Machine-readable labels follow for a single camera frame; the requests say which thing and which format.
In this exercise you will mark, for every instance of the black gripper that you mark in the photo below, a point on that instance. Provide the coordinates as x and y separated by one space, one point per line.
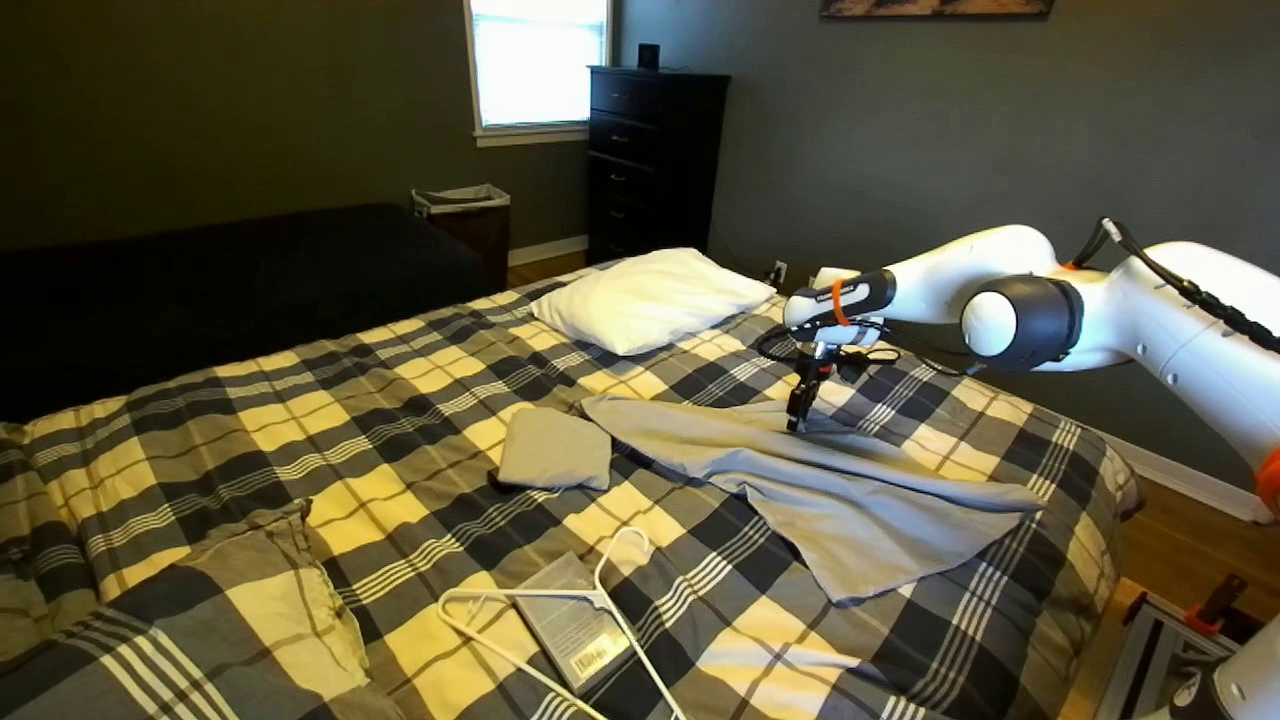
824 352

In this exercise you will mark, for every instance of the grey shirt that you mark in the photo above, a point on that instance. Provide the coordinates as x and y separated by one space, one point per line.
855 505

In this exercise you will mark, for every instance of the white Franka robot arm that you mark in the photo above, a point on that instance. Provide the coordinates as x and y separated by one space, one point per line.
1146 323

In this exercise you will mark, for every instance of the grey white robot base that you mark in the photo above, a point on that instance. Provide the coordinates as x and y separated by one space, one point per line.
1253 682

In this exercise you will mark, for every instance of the white pillow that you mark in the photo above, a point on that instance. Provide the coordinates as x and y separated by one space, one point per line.
652 297

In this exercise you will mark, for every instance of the small folded grey pillow case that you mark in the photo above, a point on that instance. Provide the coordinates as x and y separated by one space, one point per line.
554 447

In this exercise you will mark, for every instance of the black dresser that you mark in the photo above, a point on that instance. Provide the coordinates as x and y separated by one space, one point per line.
659 160

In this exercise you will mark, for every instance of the small flat grey pouch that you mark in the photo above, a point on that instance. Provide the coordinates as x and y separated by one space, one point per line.
575 624

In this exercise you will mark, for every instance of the small dark object on dresser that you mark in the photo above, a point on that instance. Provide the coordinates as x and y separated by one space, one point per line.
651 57

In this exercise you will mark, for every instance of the wooden cart board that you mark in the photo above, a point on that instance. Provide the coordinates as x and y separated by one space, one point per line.
1094 654

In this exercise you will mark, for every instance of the plaid bed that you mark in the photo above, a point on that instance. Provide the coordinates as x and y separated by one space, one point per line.
403 387

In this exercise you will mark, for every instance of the red black clamp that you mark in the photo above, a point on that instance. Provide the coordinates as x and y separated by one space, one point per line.
1222 600

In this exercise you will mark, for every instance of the black futon couch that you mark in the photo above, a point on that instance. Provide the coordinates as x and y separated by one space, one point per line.
224 295

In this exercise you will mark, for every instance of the white wall outlet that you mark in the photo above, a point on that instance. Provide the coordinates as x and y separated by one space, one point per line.
776 273

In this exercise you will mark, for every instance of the bright window with white frame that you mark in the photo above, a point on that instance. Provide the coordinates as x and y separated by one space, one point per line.
542 66

